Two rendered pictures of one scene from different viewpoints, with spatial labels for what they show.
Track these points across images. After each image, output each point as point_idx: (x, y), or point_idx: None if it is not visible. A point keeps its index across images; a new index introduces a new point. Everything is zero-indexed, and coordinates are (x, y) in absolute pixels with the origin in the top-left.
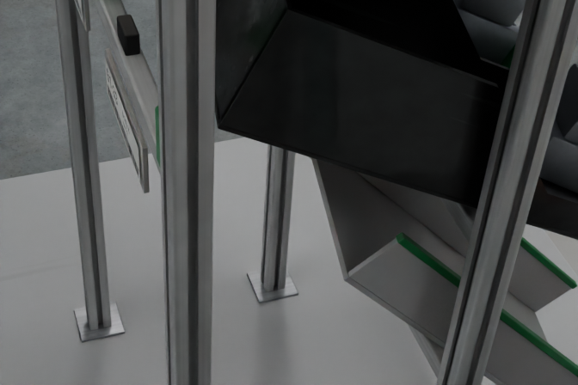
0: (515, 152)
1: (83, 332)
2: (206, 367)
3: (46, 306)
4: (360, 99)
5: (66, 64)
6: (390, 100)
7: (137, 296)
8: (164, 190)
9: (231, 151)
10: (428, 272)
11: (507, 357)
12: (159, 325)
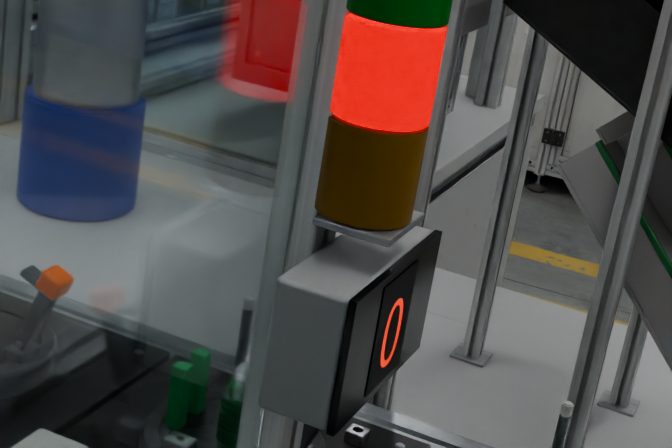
0: (653, 48)
1: (455, 352)
2: (432, 136)
3: (445, 334)
4: (584, 5)
5: (515, 100)
6: (601, 12)
7: (510, 360)
8: None
9: None
10: (612, 184)
11: (663, 309)
12: (510, 377)
